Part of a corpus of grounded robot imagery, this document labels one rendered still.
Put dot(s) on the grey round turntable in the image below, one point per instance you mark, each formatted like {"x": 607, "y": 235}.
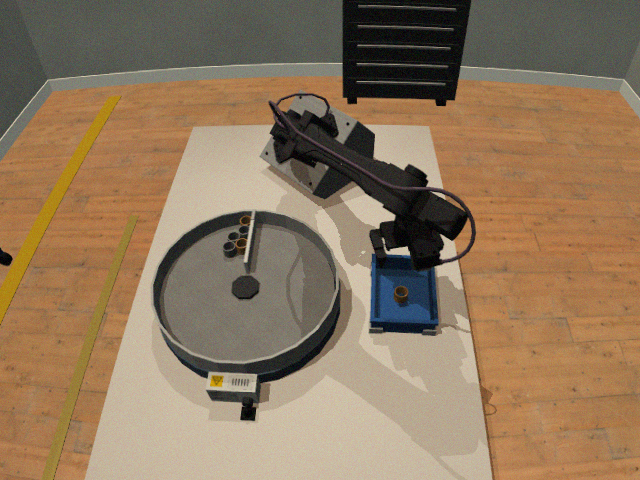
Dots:
{"x": 284, "y": 285}

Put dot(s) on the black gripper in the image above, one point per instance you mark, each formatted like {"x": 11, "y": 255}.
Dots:
{"x": 386, "y": 231}

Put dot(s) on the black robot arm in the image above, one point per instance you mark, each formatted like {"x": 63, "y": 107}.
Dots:
{"x": 319, "y": 144}

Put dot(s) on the blue open tray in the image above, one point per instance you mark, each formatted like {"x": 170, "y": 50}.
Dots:
{"x": 421, "y": 303}

